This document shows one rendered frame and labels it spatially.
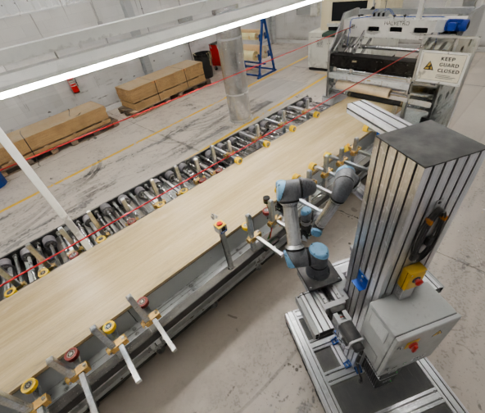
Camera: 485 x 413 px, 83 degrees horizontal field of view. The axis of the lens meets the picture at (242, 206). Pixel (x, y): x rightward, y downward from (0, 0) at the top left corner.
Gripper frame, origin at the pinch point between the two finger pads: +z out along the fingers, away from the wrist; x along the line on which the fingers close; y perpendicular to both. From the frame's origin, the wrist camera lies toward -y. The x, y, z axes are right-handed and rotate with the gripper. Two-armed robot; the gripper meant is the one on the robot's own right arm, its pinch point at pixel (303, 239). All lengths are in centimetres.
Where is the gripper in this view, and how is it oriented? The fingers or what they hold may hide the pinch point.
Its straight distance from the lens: 233.9
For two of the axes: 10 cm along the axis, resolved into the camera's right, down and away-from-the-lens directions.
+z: 1.4, 7.4, 6.6
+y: 6.5, 4.3, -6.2
